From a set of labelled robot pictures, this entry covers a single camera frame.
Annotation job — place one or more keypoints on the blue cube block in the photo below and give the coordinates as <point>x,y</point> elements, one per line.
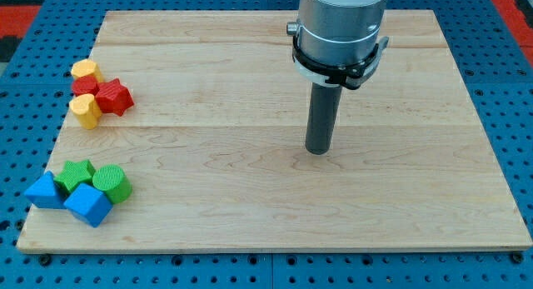
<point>88,205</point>

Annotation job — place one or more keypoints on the blue triangle block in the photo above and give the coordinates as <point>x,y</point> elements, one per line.
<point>46,193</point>

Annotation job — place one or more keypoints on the yellow heart block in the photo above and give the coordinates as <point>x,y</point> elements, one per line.
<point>86,110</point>

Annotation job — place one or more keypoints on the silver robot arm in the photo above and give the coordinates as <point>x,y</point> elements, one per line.
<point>337,32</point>

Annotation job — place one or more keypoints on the green cylinder block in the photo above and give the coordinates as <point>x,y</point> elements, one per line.
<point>113,182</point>

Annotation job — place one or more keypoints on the light wooden board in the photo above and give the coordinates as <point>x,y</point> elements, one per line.
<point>214,147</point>

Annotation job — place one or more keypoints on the yellow hexagon block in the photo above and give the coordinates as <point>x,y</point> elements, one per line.
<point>86,67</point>

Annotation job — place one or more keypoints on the green star block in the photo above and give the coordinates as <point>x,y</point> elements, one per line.
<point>73,174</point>

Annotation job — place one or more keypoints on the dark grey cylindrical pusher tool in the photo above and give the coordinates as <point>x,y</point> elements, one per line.
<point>323,108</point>

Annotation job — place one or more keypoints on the red cylinder block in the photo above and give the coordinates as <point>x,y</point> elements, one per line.
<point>85,85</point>

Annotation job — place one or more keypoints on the red star block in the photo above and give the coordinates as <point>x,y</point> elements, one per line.
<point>113,97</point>

